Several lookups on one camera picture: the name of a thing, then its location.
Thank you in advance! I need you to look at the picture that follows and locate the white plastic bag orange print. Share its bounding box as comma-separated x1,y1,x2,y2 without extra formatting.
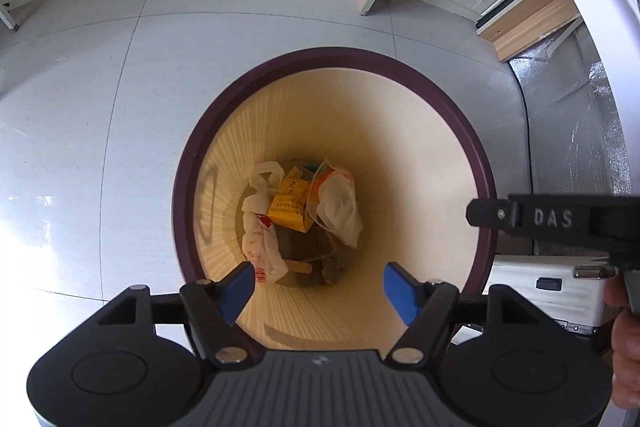
305,159,364,249

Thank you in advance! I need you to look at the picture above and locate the yellow carton box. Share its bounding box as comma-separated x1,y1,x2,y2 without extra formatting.
267,179,309,234

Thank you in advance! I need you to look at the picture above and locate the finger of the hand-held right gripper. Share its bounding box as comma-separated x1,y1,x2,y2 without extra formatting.
466,198,516,233

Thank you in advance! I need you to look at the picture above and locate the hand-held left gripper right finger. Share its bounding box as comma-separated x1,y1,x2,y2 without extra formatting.
382,261,549,369

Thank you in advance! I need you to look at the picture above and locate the beige bin with maroon rim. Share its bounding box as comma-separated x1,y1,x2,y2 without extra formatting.
171,47,498,353

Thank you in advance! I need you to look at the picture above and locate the white table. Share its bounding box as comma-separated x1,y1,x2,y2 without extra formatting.
500,0,640,198

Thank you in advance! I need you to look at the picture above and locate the silver foil mat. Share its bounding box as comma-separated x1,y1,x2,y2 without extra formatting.
507,14,632,258

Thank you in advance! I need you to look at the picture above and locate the white plastic bag red print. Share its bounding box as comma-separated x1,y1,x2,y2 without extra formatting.
241,161,289,286

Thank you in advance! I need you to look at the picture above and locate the wooden base board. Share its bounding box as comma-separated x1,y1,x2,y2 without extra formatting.
475,0,584,64

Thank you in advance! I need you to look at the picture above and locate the black floor cable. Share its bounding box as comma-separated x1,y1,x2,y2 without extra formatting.
516,72,540,255

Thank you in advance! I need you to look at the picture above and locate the white hard-shell suitcase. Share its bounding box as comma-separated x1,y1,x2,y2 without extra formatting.
480,254,618,336

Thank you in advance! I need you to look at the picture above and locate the person's right hand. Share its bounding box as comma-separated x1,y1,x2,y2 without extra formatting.
602,276,640,409

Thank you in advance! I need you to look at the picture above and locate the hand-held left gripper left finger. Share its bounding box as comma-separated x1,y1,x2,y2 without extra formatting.
96,261,257,369

